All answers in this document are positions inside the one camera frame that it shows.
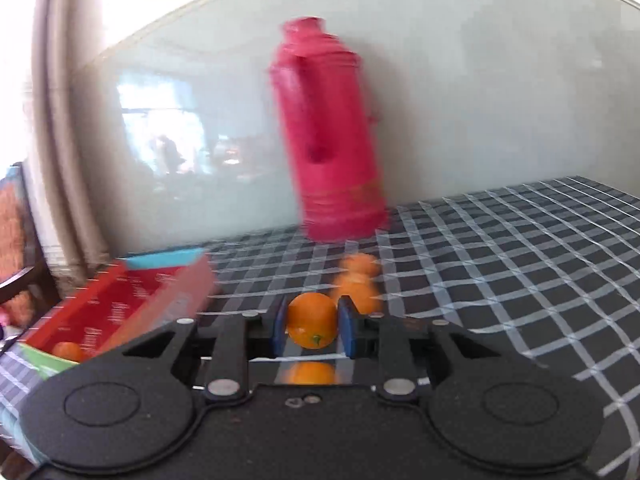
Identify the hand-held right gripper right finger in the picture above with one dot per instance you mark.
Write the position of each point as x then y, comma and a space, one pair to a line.
347, 330

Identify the wooden sofa with orange cushions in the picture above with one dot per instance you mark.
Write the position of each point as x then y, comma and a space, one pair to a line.
17, 220

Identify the red thermos flask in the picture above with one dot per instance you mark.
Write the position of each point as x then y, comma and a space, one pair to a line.
330, 160

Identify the red and green cardboard box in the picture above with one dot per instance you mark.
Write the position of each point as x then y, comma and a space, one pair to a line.
125, 305

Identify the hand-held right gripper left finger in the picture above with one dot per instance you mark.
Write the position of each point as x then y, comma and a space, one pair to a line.
278, 327

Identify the beige curtain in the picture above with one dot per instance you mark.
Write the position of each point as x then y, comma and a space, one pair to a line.
65, 135

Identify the black white checked tablecloth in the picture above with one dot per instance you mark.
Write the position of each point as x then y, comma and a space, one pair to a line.
500, 260

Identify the orange mandarin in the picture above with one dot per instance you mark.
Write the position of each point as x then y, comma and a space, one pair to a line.
361, 265
362, 295
312, 320
67, 351

